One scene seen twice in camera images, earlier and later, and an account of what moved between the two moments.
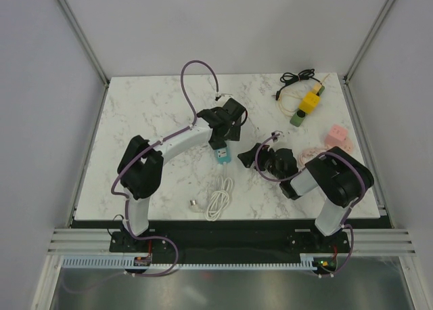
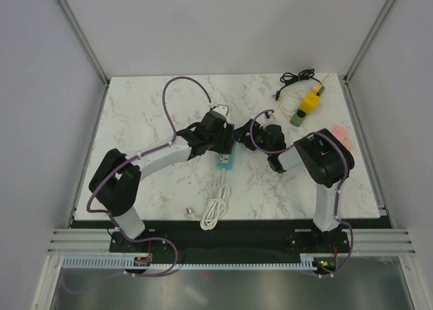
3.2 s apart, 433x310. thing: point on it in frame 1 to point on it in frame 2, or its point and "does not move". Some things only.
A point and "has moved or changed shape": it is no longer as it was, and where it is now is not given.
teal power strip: (224, 155) has moved or changed shape
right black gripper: (247, 157) to (240, 133)
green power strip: (298, 118) does not move
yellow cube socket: (309, 102) does not move
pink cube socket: (337, 137) does not move
